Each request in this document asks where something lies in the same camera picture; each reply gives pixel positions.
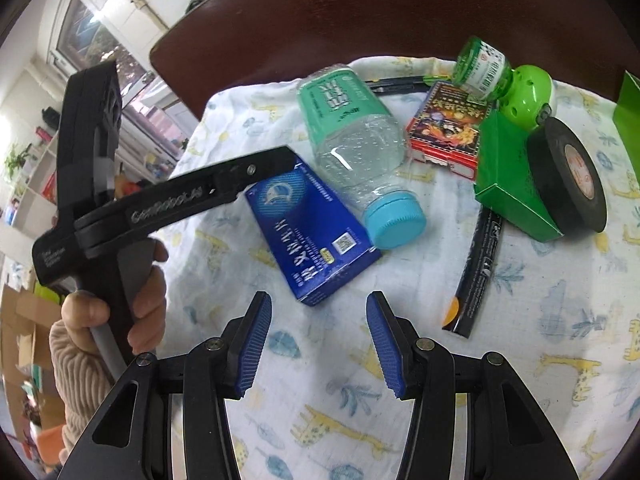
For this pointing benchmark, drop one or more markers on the black printed strip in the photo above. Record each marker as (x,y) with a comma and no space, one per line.
(475,280)
(395,85)

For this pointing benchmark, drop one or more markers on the dark wall fixture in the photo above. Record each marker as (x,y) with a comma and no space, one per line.
(197,0)

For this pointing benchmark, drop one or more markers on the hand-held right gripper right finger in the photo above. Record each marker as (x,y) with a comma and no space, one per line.
(385,345)

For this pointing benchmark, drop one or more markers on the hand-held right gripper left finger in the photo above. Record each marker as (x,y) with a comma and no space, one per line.
(255,345)

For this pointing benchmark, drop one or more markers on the large green storage box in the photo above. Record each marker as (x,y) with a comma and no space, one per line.
(630,115)

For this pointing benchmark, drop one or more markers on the black tape roll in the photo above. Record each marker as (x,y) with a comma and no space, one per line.
(550,180)

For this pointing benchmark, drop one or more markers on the person's left forearm beige sleeve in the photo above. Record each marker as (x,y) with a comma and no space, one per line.
(75,375)

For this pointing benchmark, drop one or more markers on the person's left hand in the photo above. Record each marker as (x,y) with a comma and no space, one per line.
(150,300)

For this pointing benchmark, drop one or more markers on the small green box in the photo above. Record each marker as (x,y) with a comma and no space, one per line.
(505,170)

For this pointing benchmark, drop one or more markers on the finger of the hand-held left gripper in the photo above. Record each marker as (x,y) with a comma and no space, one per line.
(255,170)

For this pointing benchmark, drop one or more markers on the clear water bottle green label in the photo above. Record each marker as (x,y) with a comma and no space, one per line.
(350,130)

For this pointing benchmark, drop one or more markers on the white shelf unit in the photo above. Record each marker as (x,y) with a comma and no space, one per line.
(35,195)

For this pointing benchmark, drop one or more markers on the window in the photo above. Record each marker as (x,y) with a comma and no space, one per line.
(95,40)

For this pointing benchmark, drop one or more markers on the potted plant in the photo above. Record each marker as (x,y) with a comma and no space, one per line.
(17,160)

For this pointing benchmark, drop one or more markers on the red playing card box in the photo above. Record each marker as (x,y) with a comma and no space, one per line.
(445,130)

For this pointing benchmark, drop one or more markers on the small green glass bottle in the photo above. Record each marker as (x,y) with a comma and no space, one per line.
(482,67)

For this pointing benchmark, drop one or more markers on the blue printed box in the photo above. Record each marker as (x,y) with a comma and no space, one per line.
(310,240)

